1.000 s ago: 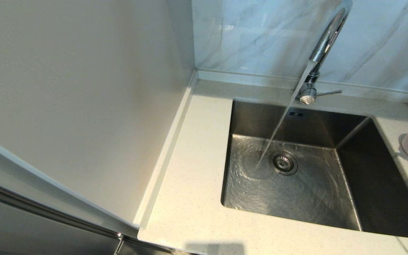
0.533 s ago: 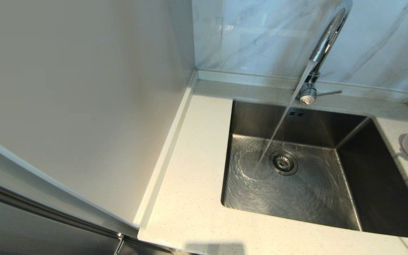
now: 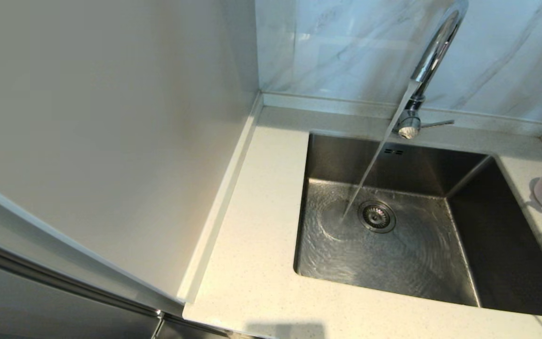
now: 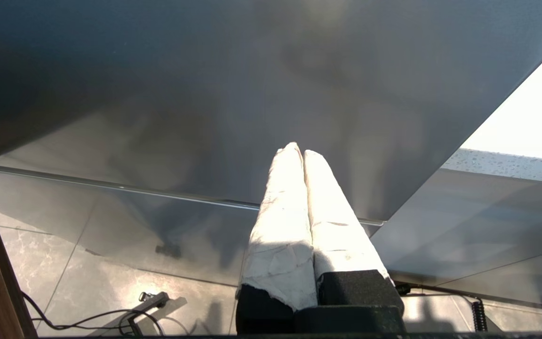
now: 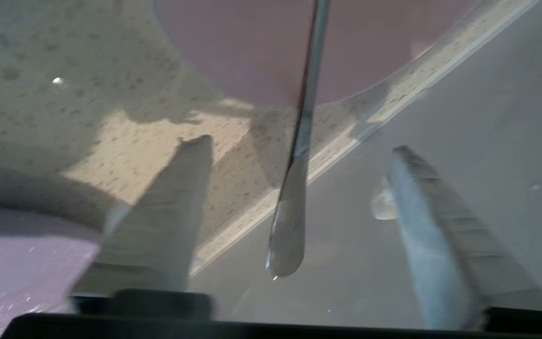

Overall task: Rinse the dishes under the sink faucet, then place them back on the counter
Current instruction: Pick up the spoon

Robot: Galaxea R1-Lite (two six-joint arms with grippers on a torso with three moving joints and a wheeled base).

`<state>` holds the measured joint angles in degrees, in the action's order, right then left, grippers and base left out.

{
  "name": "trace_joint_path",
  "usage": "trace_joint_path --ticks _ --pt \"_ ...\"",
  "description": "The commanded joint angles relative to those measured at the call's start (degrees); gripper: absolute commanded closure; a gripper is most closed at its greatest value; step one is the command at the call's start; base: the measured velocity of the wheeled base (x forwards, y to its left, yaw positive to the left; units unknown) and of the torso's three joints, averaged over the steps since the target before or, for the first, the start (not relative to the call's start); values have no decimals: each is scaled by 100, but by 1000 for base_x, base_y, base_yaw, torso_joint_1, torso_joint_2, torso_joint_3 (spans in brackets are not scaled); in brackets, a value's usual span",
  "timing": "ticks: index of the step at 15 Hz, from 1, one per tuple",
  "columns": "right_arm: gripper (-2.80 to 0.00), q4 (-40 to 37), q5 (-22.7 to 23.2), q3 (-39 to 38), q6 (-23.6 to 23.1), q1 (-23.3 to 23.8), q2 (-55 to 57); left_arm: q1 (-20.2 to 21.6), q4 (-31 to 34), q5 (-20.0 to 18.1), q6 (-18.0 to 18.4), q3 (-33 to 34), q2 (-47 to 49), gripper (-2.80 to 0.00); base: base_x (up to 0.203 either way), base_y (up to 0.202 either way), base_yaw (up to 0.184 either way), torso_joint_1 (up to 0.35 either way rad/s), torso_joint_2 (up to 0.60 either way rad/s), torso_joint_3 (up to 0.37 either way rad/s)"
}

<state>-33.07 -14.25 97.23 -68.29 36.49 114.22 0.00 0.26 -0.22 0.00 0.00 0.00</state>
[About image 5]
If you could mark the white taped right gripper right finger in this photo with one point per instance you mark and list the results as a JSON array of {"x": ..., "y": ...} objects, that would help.
[{"x": 445, "y": 254}]

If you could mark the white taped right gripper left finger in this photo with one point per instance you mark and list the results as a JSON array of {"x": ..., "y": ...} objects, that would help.
[{"x": 158, "y": 235}]

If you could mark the purple plate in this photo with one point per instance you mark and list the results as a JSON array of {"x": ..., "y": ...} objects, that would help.
[{"x": 17, "y": 263}]

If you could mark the metal spoon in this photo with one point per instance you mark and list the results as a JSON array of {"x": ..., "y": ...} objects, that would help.
[{"x": 290, "y": 226}]

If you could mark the pink bowl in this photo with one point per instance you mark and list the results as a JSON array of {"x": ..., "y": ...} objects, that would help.
[{"x": 233, "y": 47}]

